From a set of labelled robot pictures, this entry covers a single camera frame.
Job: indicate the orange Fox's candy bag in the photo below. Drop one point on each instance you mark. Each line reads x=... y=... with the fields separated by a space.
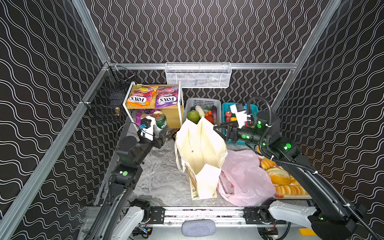
x=141 y=96

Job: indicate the white wire mesh wall basket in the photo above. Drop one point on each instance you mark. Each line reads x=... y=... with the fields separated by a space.
x=198 y=75

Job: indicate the pink plastic bag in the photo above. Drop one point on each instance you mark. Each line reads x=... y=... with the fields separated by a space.
x=243 y=182

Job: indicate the green drink can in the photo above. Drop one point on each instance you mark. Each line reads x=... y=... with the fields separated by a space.
x=161 y=119

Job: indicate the tray of breads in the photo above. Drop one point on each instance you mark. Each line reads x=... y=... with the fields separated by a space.
x=287 y=187

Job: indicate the white radish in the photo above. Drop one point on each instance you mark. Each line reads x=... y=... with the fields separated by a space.
x=200 y=111

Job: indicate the purple Fox's candy bag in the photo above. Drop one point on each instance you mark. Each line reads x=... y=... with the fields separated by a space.
x=167 y=96

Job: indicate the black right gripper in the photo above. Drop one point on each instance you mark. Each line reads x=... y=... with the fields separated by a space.
x=231 y=132

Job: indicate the red tomato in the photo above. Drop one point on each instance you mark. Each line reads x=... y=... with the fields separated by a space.
x=210 y=119

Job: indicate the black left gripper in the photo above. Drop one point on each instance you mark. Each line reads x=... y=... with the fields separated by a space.
x=163 y=139

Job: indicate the teal plastic basket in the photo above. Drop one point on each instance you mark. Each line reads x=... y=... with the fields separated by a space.
x=229 y=112

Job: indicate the grey foam pad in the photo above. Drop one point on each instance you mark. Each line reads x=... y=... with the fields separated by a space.
x=198 y=228

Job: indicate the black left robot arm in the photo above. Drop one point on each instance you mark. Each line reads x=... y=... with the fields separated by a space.
x=118 y=217

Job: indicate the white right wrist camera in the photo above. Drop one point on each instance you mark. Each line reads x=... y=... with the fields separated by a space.
x=244 y=115

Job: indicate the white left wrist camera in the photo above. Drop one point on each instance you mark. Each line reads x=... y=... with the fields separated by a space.
x=146 y=129

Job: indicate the purple eggplant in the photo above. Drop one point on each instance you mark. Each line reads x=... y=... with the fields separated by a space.
x=214 y=112

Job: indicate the grey white plastic basket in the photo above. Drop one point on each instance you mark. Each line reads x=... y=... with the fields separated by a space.
x=204 y=103

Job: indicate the green cabbage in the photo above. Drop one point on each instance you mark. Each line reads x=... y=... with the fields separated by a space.
x=193 y=116

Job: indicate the aluminium linear rail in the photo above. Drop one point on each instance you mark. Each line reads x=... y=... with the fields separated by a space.
x=222 y=216

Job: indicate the cream canvas tote bag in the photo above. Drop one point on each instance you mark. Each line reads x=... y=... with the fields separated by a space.
x=201 y=152

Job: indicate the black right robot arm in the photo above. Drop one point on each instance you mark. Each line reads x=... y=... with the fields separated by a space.
x=333 y=217

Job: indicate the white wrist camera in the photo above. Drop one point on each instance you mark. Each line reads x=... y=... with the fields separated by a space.
x=244 y=115
x=146 y=129

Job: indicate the magenta Lot 100 candy bag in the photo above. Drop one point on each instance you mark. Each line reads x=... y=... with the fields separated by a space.
x=143 y=113

